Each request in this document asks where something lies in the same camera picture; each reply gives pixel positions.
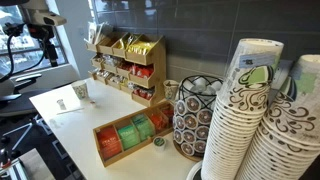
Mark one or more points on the round white tray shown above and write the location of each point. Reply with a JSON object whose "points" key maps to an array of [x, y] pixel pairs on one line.
{"points": [[193, 171]]}

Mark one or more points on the tall patterned paper cup stack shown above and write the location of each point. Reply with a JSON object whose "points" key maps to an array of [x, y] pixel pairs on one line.
{"points": [[293, 140], [240, 133]]}

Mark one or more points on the green-lid coffee pod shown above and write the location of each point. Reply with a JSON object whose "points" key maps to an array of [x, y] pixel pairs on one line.
{"points": [[160, 142]]}

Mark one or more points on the light green tea packets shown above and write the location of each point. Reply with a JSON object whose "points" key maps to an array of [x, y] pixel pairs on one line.
{"points": [[143, 126]]}

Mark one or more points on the orange tea packets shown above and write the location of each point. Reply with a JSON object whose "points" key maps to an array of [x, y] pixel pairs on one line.
{"points": [[108, 142]]}

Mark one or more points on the orange-red tea packets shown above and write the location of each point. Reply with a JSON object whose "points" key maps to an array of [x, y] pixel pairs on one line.
{"points": [[158, 120]]}

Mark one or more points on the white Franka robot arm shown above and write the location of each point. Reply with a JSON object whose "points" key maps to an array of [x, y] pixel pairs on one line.
{"points": [[41, 13]]}

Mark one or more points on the white pods in carousel basket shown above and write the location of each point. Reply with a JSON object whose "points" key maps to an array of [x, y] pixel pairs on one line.
{"points": [[201, 85]]}

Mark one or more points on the white paper-wrapped straw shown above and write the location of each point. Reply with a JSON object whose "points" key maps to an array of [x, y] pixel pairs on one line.
{"points": [[70, 111]]}

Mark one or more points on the yellow-green sachets pile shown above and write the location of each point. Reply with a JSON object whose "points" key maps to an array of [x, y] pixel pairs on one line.
{"points": [[126, 40]]}

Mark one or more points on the wooden tea box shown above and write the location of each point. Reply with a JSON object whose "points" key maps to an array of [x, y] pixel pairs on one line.
{"points": [[133, 153]]}

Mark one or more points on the red tea packets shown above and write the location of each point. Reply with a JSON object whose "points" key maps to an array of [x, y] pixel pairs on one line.
{"points": [[168, 111]]}

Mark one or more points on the grey metal stand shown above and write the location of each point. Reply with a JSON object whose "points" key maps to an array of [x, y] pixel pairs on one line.
{"points": [[25, 128]]}

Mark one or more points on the red packets pile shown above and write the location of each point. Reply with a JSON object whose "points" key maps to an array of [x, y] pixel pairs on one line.
{"points": [[125, 65], [143, 71]]}

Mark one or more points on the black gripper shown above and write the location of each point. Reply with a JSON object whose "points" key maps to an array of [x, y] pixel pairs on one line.
{"points": [[40, 32]]}

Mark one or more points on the bright yellow sachets pile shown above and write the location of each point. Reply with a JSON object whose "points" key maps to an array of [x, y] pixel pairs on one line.
{"points": [[141, 48]]}

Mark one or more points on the dark office chair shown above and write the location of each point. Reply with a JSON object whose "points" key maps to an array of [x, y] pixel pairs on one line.
{"points": [[20, 100]]}

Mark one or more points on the red white snack wrapper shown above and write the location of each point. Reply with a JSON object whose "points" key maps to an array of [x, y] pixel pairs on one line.
{"points": [[92, 103]]}

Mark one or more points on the brown packets pile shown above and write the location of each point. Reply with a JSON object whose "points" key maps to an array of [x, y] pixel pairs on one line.
{"points": [[97, 59]]}

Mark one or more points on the red-lid creamer cups pile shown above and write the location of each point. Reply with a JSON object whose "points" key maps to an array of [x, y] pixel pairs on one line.
{"points": [[144, 93]]}

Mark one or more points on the wooden condiment organizer rack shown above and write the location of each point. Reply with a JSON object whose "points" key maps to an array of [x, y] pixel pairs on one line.
{"points": [[156, 80]]}

